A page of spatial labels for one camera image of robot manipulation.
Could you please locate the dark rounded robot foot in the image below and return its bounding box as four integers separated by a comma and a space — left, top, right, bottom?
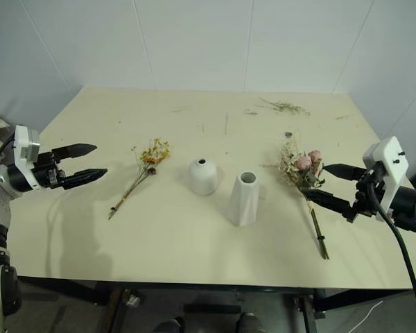
153, 318, 184, 333
236, 311, 261, 333

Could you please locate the tall faceted white vase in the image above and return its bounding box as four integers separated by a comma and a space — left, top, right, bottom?
227, 171, 259, 228

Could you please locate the dried green twig debris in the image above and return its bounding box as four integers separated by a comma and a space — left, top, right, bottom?
243, 97, 312, 117

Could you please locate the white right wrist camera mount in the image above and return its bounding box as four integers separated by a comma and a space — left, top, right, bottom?
363, 136, 410, 222

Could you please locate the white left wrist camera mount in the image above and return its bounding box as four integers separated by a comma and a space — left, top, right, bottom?
12, 125, 41, 181

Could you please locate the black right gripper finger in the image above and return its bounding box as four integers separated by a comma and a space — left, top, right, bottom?
304, 188, 355, 220
322, 164, 367, 182

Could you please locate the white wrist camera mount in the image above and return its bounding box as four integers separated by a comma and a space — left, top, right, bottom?
12, 125, 41, 181
363, 136, 410, 222

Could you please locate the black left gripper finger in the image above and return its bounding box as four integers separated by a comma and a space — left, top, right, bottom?
51, 142, 98, 162
61, 168, 109, 191

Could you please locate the white floor cable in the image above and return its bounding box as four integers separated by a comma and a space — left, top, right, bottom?
346, 300, 384, 333

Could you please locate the yellow dried flower bunch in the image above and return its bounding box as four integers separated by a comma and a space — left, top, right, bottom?
107, 138, 171, 221

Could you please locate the short round white vase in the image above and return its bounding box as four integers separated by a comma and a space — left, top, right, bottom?
188, 157, 218, 196

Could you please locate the pink dried rose bouquet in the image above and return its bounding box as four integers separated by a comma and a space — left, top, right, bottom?
261, 129, 331, 261

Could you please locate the black metal table frame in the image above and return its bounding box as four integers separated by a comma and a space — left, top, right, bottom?
15, 275, 413, 333

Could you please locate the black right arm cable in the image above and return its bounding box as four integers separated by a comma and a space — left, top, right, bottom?
366, 162, 416, 333

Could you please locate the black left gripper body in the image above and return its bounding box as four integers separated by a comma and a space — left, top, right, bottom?
31, 151, 67, 190

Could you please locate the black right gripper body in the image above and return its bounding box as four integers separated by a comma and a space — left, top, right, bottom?
344, 162, 385, 223

